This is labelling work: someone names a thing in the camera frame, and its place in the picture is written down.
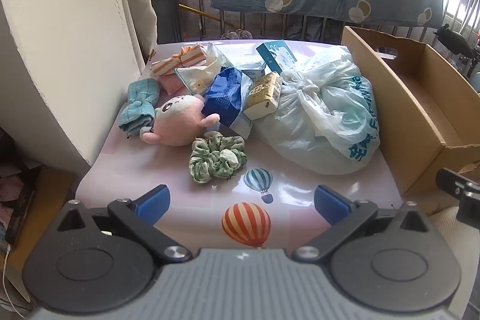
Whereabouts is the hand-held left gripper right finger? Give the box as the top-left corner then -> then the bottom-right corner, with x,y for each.
292,185 -> 433,262

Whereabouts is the blue plastic packet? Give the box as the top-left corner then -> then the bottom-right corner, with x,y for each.
200,66 -> 254,139

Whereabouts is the brown cardboard box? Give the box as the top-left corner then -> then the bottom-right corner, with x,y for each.
340,25 -> 480,195

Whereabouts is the pale rag bundle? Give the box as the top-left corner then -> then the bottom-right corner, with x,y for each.
222,29 -> 251,40

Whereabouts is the orange striped cloth bow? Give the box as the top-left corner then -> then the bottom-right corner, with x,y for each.
150,44 -> 207,78

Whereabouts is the white cable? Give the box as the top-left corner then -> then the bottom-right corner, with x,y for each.
1,244 -> 24,314

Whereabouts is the green floral scrunchie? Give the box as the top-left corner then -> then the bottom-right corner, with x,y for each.
188,130 -> 248,185

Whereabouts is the dark cardboard box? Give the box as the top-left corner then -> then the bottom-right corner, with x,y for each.
0,155 -> 43,246

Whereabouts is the pink plush toy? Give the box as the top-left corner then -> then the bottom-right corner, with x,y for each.
140,93 -> 222,147

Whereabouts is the gold tissue pack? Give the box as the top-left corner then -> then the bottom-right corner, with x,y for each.
243,71 -> 283,119

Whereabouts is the yellow pole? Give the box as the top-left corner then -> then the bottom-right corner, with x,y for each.
178,4 -> 223,23

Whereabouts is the cream knitted cloth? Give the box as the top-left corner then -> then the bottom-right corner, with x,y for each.
429,207 -> 480,268

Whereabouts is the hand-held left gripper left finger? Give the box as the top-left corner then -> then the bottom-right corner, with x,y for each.
52,184 -> 194,265

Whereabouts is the tied translucent plastic bag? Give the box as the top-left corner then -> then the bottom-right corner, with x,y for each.
255,44 -> 381,175

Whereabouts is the black bag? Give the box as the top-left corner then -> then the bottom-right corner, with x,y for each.
433,24 -> 480,77

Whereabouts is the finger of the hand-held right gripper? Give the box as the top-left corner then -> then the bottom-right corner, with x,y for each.
436,167 -> 480,198
455,183 -> 480,224

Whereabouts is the teal checked cloth bow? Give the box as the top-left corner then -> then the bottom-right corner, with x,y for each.
119,77 -> 161,136

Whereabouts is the light blue bandage box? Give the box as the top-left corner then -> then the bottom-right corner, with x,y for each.
256,40 -> 299,73

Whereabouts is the translucent snack packet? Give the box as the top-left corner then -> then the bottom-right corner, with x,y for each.
174,43 -> 235,96

